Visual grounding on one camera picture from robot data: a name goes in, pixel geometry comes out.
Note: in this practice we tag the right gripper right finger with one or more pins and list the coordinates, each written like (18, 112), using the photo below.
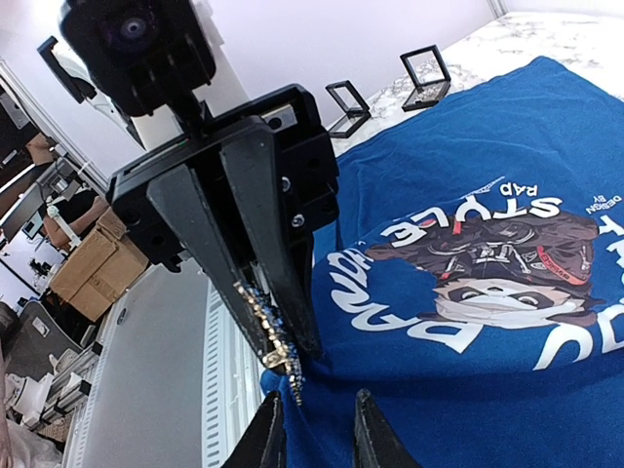
(376, 444)

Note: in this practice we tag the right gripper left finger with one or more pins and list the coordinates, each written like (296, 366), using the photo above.
(264, 443)

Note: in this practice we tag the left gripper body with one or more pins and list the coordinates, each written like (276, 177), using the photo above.
(305, 166)

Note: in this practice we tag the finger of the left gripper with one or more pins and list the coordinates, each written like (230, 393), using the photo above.
(177, 196)
(248, 159)

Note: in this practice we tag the sparkly flower brooch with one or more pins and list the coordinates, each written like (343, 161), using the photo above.
(284, 353)

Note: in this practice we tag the blue printed t-shirt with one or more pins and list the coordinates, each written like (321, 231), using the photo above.
(473, 282)

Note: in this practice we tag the silver brooch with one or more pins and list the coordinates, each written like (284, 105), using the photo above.
(429, 92)

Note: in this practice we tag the near black display box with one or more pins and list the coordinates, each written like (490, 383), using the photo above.
(355, 111)

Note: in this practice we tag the black display box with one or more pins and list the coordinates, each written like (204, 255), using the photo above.
(355, 111)
(425, 66)

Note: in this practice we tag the cardboard box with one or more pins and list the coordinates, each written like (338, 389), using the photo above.
(100, 269)

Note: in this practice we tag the far black display box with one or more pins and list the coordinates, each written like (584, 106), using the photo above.
(425, 66)

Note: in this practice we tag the aluminium front rail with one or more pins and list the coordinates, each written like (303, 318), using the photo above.
(175, 386)

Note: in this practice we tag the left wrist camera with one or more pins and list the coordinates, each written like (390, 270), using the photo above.
(142, 54)

